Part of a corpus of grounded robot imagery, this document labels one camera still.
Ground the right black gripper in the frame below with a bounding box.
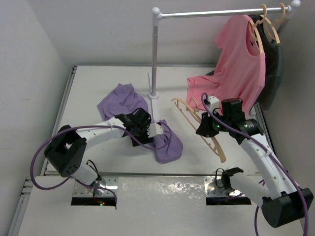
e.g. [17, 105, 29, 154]
[196, 109, 230, 137]

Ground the purple t shirt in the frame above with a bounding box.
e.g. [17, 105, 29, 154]
[97, 84, 183, 164]

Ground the beige hanger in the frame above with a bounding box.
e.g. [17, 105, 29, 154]
[248, 4, 267, 54]
[263, 2, 286, 44]
[171, 97, 226, 163]

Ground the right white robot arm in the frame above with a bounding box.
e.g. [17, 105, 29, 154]
[196, 93, 314, 235]

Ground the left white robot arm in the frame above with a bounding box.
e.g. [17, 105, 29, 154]
[44, 108, 163, 186]

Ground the pink t shirt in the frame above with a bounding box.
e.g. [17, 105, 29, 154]
[186, 15, 266, 115]

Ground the dark grey t shirt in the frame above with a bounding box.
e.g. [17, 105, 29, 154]
[205, 13, 284, 111]

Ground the beige hanger in pink shirt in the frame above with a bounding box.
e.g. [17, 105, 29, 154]
[248, 4, 267, 54]

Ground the beige hanger in dark shirt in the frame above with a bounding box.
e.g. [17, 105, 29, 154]
[263, 2, 286, 44]

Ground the white clothes rack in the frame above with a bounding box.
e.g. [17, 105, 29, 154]
[149, 0, 301, 121]

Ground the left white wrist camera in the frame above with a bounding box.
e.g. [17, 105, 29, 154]
[147, 122, 164, 138]

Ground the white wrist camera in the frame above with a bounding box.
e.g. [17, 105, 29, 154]
[147, 122, 164, 138]
[206, 96, 220, 112]

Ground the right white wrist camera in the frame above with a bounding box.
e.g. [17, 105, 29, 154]
[206, 96, 220, 112]

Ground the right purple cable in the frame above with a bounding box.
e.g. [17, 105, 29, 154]
[200, 92, 310, 236]

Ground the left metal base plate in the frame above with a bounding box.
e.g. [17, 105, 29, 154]
[72, 177, 118, 198]

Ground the metal base plate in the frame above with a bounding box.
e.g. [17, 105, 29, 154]
[72, 177, 118, 198]
[204, 175, 246, 198]

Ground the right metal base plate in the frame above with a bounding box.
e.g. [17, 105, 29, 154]
[204, 175, 246, 198]

